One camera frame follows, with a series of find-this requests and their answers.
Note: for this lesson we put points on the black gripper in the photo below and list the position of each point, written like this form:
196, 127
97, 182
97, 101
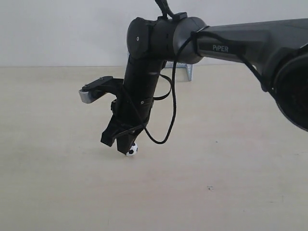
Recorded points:
131, 114

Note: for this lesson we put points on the small black white soccer ball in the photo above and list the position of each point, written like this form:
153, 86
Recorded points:
133, 149

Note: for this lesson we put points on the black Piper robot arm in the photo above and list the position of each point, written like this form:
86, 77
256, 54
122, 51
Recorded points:
275, 51

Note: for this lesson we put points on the light blue mini goal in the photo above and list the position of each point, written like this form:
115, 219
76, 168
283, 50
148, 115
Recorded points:
187, 67

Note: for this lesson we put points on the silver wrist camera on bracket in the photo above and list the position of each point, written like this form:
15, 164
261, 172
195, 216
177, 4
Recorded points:
100, 87

